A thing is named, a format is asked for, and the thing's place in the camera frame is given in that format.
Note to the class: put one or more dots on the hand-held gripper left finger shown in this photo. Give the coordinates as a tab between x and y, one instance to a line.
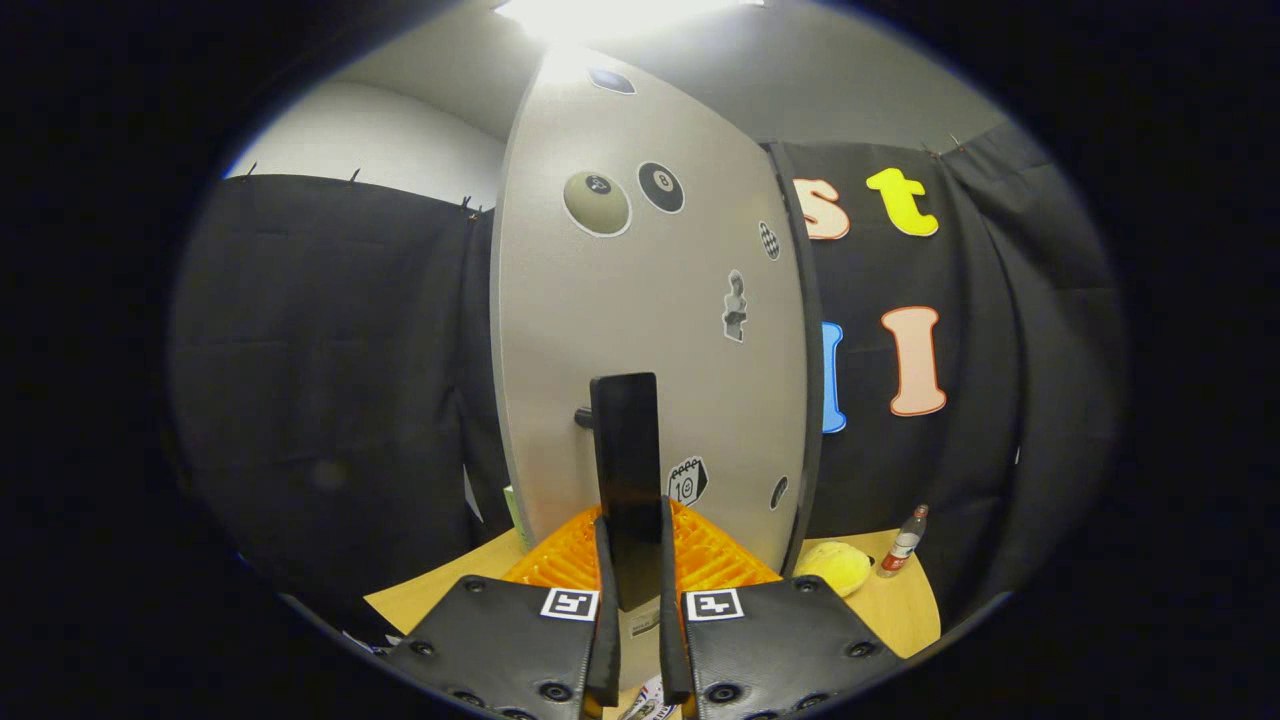
510	640

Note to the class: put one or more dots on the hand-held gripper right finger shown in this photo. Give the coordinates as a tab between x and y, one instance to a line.
770	640

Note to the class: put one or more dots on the white canvas shoe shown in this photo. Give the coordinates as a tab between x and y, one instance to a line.
650	705

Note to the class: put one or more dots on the dark grey shoe cabinet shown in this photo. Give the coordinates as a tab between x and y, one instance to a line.
808	300

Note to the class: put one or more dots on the grey shoe cabinet door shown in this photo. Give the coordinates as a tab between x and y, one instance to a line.
660	300

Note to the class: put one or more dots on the yellow soft toy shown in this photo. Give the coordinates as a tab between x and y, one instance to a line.
835	567

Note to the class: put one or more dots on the green spine book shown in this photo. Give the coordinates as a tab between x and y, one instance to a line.
517	520

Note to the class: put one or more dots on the red label bottle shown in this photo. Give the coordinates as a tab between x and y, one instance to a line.
903	545

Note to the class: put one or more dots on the black backdrop cloth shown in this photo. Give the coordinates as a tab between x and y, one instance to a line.
320	380

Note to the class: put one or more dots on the large ceiling light panel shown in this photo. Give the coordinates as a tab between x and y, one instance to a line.
620	15

